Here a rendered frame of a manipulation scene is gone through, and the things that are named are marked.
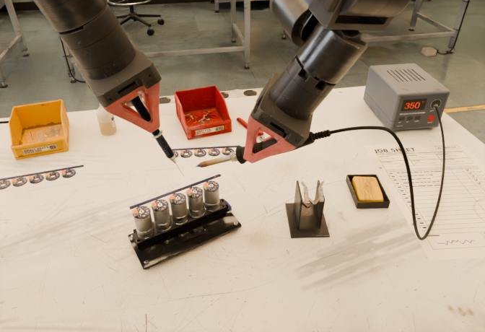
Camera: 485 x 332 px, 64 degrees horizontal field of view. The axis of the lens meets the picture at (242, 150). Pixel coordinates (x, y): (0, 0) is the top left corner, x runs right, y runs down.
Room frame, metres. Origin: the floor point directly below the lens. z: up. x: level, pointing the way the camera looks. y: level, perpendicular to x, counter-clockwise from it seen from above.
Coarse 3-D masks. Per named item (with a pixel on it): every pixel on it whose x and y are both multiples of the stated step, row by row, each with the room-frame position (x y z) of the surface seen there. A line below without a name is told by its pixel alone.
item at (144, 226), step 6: (150, 216) 0.40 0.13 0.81; (138, 222) 0.39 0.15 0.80; (144, 222) 0.39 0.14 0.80; (150, 222) 0.40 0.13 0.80; (138, 228) 0.39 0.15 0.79; (144, 228) 0.39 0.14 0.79; (150, 228) 0.40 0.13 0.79; (138, 234) 0.39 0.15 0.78; (144, 234) 0.39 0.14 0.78; (150, 234) 0.40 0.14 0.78
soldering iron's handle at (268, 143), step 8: (312, 136) 0.40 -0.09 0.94; (320, 136) 0.40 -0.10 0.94; (328, 136) 0.40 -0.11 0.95; (256, 144) 0.42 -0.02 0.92; (264, 144) 0.41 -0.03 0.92; (272, 144) 0.41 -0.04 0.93; (304, 144) 0.40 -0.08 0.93; (240, 152) 0.42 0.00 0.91; (256, 152) 0.41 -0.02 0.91; (240, 160) 0.41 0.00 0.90
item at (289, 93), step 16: (288, 64) 0.41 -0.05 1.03; (272, 80) 0.44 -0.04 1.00; (288, 80) 0.39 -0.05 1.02; (304, 80) 0.38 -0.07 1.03; (272, 96) 0.40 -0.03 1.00; (288, 96) 0.39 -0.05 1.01; (304, 96) 0.38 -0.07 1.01; (320, 96) 0.38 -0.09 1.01; (256, 112) 0.37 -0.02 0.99; (272, 112) 0.37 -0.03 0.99; (288, 112) 0.38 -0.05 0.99; (304, 112) 0.38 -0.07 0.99; (288, 128) 0.36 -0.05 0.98; (304, 128) 0.37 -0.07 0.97
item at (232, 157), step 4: (232, 152) 0.43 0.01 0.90; (224, 156) 0.43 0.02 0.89; (228, 156) 0.43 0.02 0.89; (232, 156) 0.42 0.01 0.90; (208, 160) 0.44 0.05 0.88; (212, 160) 0.43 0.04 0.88; (216, 160) 0.43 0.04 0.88; (220, 160) 0.43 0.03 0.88; (224, 160) 0.43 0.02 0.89; (228, 160) 0.43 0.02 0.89; (232, 160) 0.42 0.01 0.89; (236, 160) 0.42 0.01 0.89; (200, 164) 0.44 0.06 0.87; (204, 164) 0.44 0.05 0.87; (208, 164) 0.43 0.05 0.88; (212, 164) 0.43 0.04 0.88
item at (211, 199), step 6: (210, 186) 0.46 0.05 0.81; (204, 192) 0.45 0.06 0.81; (210, 192) 0.45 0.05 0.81; (216, 192) 0.45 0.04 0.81; (204, 198) 0.46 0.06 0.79; (210, 198) 0.45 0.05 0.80; (216, 198) 0.45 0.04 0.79; (204, 204) 0.46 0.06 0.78; (210, 204) 0.45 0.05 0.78; (216, 204) 0.45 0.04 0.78; (210, 210) 0.45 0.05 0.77
